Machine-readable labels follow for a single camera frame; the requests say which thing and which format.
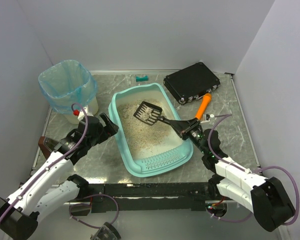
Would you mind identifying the white trash bin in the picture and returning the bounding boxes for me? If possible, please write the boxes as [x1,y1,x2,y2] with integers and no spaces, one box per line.
[38,59,99,125]

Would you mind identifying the black litter scoop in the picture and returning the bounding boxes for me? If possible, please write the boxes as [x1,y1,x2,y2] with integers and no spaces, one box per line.
[133,100,188,128]

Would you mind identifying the litter waste clumps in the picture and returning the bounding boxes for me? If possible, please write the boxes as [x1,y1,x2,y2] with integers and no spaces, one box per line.
[137,107,153,121]

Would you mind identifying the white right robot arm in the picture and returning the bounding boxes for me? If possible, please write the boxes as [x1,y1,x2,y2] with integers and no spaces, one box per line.
[165,118,300,232]

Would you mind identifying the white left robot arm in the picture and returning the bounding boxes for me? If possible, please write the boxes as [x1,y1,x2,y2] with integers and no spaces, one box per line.
[0,113,119,240]

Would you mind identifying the beige cat litter pellets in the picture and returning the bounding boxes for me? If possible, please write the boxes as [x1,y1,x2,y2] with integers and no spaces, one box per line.
[117,101,174,159]

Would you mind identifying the brown metronome box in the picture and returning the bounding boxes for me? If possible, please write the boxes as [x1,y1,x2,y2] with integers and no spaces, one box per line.
[38,136,58,160]

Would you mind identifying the black hard case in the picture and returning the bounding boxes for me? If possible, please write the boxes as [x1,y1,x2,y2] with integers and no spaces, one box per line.
[163,61,221,105]

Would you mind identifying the blue plastic bin liner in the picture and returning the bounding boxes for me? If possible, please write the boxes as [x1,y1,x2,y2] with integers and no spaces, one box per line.
[38,59,95,115]

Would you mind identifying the small teal block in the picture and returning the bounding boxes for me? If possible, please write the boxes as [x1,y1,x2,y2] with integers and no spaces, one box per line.
[135,75,149,82]

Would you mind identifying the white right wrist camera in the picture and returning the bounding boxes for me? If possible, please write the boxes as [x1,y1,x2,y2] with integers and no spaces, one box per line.
[201,114,215,123]

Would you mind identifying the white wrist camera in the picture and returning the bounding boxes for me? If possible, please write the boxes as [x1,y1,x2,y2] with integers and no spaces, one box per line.
[201,114,215,123]
[72,107,93,122]

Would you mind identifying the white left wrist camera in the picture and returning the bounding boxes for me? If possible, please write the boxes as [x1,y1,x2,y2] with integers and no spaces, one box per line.
[72,107,93,122]

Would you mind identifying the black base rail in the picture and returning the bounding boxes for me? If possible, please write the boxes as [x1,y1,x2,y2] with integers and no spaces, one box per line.
[70,182,222,213]

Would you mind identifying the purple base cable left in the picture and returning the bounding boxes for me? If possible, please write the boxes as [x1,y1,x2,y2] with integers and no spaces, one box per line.
[68,193,120,229]

